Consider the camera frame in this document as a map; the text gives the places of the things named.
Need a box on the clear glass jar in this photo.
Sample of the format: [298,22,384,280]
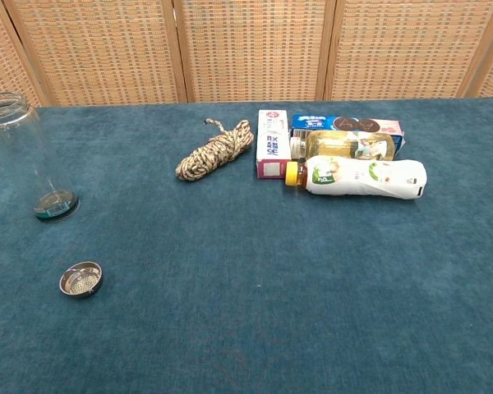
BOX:
[0,90,81,225]

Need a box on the white pink toothpaste box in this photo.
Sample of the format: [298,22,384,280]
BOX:
[256,109,293,181]

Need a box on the blue pink cookie box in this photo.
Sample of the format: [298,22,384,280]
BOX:
[290,113,407,155]

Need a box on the blue table cloth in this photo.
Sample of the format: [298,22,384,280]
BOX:
[0,97,493,394]

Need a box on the clear bottle yellow liquid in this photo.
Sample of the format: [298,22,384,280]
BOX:
[289,130,396,163]

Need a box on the braided beige rope bundle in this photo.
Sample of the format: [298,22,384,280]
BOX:
[174,118,256,182]

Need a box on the white label bottle yellow cap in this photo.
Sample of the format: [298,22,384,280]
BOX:
[284,156,429,201]

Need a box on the metal strainer lid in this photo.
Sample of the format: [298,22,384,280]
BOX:
[58,260,104,300]

